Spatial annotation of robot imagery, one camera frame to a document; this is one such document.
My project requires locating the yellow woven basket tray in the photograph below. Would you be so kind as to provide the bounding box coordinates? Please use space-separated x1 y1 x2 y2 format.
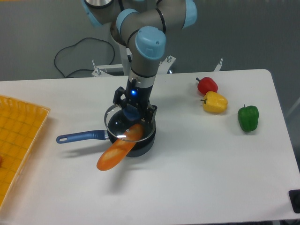
0 95 51 208

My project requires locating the green bell pepper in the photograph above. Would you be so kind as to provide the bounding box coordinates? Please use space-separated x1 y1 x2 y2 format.
238 105 259 132

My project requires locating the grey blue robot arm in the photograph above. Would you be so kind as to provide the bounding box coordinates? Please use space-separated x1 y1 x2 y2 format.
82 0 197 123

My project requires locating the red bell pepper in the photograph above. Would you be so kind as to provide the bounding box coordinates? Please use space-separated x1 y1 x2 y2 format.
196 77 218 95

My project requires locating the glass pot lid blue knob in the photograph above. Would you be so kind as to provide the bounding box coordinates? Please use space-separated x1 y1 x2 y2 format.
104 105 156 143

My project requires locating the yellow bell pepper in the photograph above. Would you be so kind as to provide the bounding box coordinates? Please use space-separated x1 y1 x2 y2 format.
201 91 228 113

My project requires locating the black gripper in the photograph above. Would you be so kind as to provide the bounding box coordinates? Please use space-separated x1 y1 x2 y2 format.
113 80 158 123

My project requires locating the orange toy baguette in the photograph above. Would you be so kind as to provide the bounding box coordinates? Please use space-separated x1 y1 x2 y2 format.
97 124 144 171

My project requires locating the black cable on floor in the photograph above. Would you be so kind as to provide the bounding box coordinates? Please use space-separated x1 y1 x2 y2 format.
54 37 115 78

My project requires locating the dark blue saucepan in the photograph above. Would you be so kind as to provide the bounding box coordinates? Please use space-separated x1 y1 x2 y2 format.
56 115 156 157

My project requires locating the black device at table edge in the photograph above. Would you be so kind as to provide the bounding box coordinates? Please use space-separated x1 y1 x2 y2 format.
288 189 300 214

